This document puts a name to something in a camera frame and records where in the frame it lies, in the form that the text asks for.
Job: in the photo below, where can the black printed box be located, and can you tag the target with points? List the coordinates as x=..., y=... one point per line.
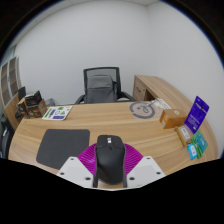
x=33, y=98

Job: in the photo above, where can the small dark cardboard box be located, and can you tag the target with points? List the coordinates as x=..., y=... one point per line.
x=22, y=107

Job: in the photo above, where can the green packet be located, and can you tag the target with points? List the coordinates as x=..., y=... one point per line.
x=201, y=143

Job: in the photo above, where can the black computer mouse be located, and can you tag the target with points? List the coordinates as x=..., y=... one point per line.
x=110, y=160

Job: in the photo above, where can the orange-brown cardboard box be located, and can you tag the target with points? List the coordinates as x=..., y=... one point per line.
x=172, y=119

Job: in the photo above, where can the small blue packet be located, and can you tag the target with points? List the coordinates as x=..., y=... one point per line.
x=192, y=151

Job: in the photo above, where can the grey backpack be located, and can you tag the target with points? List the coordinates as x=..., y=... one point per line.
x=101, y=89

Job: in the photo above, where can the black mesh office chair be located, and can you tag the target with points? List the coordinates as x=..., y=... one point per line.
x=118, y=75

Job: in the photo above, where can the white printed leaflet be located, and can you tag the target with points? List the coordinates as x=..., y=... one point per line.
x=57, y=113

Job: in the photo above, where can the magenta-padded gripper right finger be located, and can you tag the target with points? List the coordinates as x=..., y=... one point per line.
x=135, y=160

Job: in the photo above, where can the wooden shelf unit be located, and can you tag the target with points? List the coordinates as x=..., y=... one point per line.
x=10, y=83

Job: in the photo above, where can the dark grey mouse pad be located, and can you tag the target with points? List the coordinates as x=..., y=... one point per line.
x=61, y=145

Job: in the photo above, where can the wooden side desk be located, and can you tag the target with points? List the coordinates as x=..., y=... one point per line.
x=156, y=86

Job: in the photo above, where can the purple card package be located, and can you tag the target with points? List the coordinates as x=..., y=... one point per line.
x=196, y=115

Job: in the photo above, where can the small black swivel chair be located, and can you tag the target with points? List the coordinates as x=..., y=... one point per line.
x=22, y=92

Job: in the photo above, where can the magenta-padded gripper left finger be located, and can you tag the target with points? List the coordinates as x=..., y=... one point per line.
x=85, y=160

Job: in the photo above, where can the large black padded chair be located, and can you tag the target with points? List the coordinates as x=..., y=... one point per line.
x=6, y=136

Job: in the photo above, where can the small tan box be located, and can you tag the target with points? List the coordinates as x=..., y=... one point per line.
x=184, y=135

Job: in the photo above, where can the brown printed cardboard box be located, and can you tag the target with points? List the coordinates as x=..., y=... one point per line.
x=37, y=110

